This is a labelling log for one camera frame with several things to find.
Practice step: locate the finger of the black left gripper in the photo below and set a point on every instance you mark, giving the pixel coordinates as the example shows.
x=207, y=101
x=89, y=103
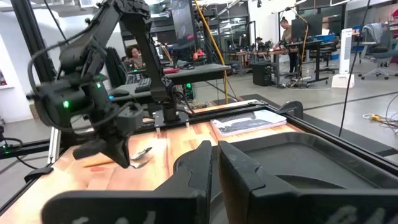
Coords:
x=90, y=148
x=119, y=154

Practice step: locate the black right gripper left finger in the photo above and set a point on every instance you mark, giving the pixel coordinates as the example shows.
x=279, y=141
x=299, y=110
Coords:
x=174, y=202

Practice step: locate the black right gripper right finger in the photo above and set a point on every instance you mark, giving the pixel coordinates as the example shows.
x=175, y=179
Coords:
x=248, y=199

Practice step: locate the silver metal spoon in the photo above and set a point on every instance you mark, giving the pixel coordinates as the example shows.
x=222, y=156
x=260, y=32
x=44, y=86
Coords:
x=141, y=153

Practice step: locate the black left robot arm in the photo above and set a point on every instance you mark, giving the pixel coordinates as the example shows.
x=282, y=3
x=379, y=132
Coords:
x=143, y=46

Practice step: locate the dark plastic serving tray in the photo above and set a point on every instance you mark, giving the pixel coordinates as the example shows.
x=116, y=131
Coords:
x=295, y=155

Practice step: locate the black computer mouse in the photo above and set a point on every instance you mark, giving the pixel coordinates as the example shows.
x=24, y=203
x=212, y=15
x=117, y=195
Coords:
x=119, y=92

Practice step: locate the silver aluminium leg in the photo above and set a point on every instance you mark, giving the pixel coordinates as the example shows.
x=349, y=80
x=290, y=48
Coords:
x=54, y=146

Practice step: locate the black keyboard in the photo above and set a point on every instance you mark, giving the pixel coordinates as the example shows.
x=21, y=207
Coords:
x=143, y=85

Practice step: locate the black rubber foot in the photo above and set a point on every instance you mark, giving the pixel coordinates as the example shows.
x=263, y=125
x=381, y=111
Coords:
x=38, y=174

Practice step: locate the seated person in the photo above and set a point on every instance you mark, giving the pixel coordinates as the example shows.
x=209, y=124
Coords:
x=136, y=57

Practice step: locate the white flat notebook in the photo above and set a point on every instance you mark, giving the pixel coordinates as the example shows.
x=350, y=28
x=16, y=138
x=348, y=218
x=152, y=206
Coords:
x=248, y=122

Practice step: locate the dark office desk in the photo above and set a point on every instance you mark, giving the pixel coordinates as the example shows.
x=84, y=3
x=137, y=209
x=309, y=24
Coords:
x=199, y=72

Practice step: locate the large black monitor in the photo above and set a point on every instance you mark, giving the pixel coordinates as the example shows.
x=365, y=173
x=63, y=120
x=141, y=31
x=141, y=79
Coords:
x=183, y=21

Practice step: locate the wooden work table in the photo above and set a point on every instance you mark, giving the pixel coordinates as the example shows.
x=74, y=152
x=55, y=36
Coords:
x=248, y=53

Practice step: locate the black standing desk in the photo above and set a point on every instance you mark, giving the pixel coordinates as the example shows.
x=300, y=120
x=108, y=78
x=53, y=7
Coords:
x=317, y=56

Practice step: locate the standing person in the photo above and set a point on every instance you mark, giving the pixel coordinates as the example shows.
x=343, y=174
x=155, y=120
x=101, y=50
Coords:
x=287, y=34

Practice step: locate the white tower fan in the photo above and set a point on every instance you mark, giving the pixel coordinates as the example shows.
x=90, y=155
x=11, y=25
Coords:
x=345, y=53

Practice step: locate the black desk monitor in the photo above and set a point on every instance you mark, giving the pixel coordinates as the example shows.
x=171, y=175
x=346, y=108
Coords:
x=308, y=26

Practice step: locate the grey office chair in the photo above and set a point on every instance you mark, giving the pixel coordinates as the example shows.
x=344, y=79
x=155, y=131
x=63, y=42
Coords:
x=381, y=49

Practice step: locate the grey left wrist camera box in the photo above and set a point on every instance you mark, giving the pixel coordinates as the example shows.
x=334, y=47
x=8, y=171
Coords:
x=130, y=119

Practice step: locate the black vertical frame post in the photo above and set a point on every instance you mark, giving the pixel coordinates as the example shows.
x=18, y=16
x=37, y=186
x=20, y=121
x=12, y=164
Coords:
x=31, y=37

